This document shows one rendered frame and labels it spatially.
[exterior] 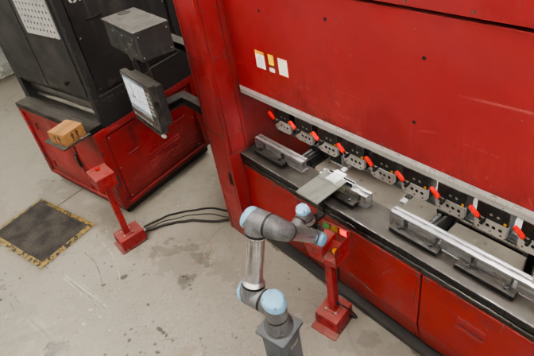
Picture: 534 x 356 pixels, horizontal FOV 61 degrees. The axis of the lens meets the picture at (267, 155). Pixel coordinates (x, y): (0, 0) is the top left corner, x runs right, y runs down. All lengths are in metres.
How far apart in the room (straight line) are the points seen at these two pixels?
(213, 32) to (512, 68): 1.80
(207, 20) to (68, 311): 2.48
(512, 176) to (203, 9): 1.93
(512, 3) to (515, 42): 0.14
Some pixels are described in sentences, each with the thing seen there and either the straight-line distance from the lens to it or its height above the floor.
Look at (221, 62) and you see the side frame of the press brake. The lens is 3.09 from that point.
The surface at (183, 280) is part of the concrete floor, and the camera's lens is 3.83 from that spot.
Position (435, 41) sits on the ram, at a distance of 2.01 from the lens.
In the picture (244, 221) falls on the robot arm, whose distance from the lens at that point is 2.14.
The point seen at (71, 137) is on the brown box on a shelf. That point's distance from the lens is 3.96.
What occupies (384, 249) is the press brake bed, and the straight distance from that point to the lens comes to 2.77.
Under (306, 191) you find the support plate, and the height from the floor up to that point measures 1.00.
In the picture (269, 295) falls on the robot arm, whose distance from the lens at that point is 2.30.
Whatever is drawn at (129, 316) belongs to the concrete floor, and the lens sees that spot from 3.79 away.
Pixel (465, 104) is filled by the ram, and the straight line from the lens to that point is 2.05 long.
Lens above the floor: 2.83
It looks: 36 degrees down
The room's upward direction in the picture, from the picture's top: 10 degrees counter-clockwise
